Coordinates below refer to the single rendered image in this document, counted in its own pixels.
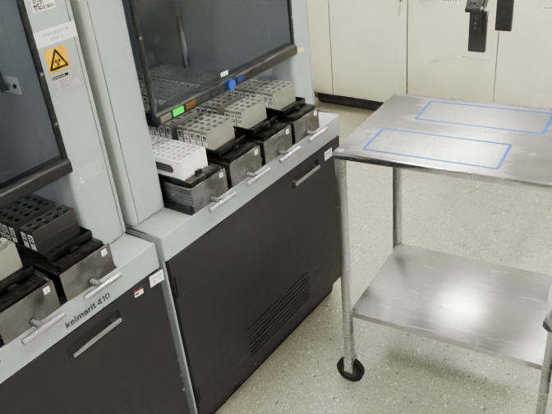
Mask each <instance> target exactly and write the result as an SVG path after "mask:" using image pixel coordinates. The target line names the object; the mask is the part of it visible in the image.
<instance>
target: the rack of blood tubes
mask: <svg viewBox="0 0 552 414"><path fill-rule="evenodd" d="M149 136H150V140H151V144H152V148H153V152H154V160H155V164H156V168H157V172H158V173H160V174H163V175H167V176H170V177H175V178H178V179H181V180H183V181H185V180H186V179H187V177H188V178H189V176H191V175H192V174H193V173H195V170H196V169H198V168H202V169H203V168H204V167H205V166H206V165H207V166H208V162H207V157H206V152H205V147H202V146H198V145H192V144H188V143H185V142H181V141H177V140H171V139H167V138H163V137H160V136H153V135H149ZM207 166H206V167H207ZM193 175H194V174H193Z"/></svg>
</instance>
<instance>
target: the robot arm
mask: <svg viewBox="0 0 552 414"><path fill-rule="evenodd" d="M488 1H489V0H467V4H466V7H465V12H470V17H469V32H468V47H467V51H468V52H476V53H484V52H485V51H486V41H487V29H488V17H489V11H487V10H486V7H487V4H488ZM477 3H478V4H477ZM513 9H514V0H497V6H496V17H495V28H494V30H497V31H508V32H510V31H511V30H512V28H513ZM547 315H548V321H549V325H550V328H551V330H552V285H551V287H550V290H549V295H548V300H547Z"/></svg>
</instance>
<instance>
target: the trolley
mask: <svg viewBox="0 0 552 414"><path fill-rule="evenodd" d="M333 158H334V169H335V185H336V201H337V216H338V247H339V262H340V278H341V293H342V309H343V340H344V356H342V357H341V358H340V359H339V361H338V363H337V368H338V372H339V373H340V375H341V376H342V377H343V378H345V379H346V380H350V381H359V380H361V378H362V376H363V375H364V374H365V368H364V366H363V365H362V364H361V362H360V361H359V360H357V353H356V352H354V336H353V317H354V318H358V319H360V320H366V321H369V322H372V323H375V324H380V325H383V326H386V327H390V328H392V329H398V330H401V331H404V332H407V333H410V334H415V335H418V336H422V337H424V338H430V339H433V340H436V341H439V342H442V343H447V344H450V345H454V346H456V347H462V348H465V349H468V350H471V351H474V352H479V353H482V354H486V355H488V356H492V357H497V358H500V359H503V360H506V361H511V362H514V363H518V364H520V365H524V366H529V367H532V368H535V369H538V370H541V376H540V386H539V392H538V397H537V403H536V411H535V414H547V411H546V408H547V403H548V398H549V393H550V384H551V379H552V333H550V332H547V331H546V330H545V329H544V328H543V321H544V319H545V317H546V315H547V300H548V295H549V290H550V287H551V285H552V275H548V274H541V273H537V272H533V271H529V270H525V269H518V268H514V267H510V266H506V265H501V264H495V263H490V262H487V261H483V260H476V259H472V258H468V257H464V256H460V255H453V254H449V253H445V252H441V251H434V250H430V249H426V248H422V247H418V246H411V245H407V244H402V169H405V170H410V171H416V172H421V173H431V174H436V175H441V176H447V177H456V178H462V179H467V180H473V181H479V182H488V183H494V184H499V185H504V186H514V187H519V188H525V189H530V190H535V191H545V192H550V193H552V108H538V107H530V106H522V105H513V104H505V103H489V102H481V101H472V100H464V99H448V98H440V97H431V96H423V95H414V94H399V93H394V94H393V95H392V96H391V97H390V98H389V99H388V100H387V101H386V102H385V103H383V104H382V105H381V106H380V107H379V108H378V109H377V110H376V111H375V112H374V113H373V114H372V115H371V116H370V117H369V118H367V119H366V120H365V121H364V122H363V123H362V124H361V125H360V126H359V127H358V128H357V129H356V130H355V131H354V132H353V133H352V134H351V135H350V136H349V137H348V138H347V139H346V140H345V141H344V142H343V143H342V144H341V145H340V146H339V147H338V148H337V149H335V150H334V151H333ZM346 160H347V161H353V162H358V163H368V164H374V165H379V166H385V167H390V168H393V251H392V252H391V254H390V255H389V257H388V258H387V260H386V261H385V262H384V264H383V265H382V266H381V268H380V269H379V271H378V273H377V274H376V275H375V276H374V278H373V279H372V281H371V282H370V284H369V285H368V287H367V288H366V290H365V291H364V292H363V293H362V295H361V297H360V298H359V300H358V301H357V302H356V304H355V306H354V307H353V308H352V278H351V258H350V239H349V219H348V200H347V162H346Z"/></svg>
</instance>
